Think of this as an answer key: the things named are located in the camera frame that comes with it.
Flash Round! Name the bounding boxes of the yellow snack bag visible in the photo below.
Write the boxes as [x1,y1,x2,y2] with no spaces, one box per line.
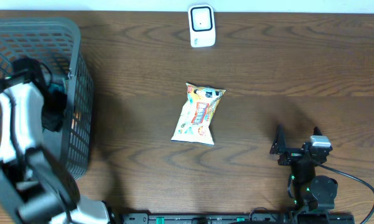
[171,83,226,146]

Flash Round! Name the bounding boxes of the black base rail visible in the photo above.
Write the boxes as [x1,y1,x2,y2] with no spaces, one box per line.
[121,212,355,224]

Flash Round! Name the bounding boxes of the light teal wipes packet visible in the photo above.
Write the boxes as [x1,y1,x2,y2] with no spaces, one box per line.
[62,79,69,94]

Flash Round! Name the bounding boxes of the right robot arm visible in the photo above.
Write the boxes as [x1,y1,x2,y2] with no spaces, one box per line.
[269,125,338,223]

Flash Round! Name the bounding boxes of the grey plastic shopping basket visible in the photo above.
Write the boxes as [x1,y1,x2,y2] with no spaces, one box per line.
[0,17,94,179]

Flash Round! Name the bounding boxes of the teal Listerine mouthwash bottle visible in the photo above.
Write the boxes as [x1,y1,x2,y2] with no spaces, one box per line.
[48,83,67,95]

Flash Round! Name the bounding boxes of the white barcode scanner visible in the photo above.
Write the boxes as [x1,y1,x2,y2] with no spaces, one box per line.
[188,4,216,48]

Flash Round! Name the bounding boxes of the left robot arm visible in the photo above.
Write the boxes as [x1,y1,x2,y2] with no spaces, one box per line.
[0,57,115,223]

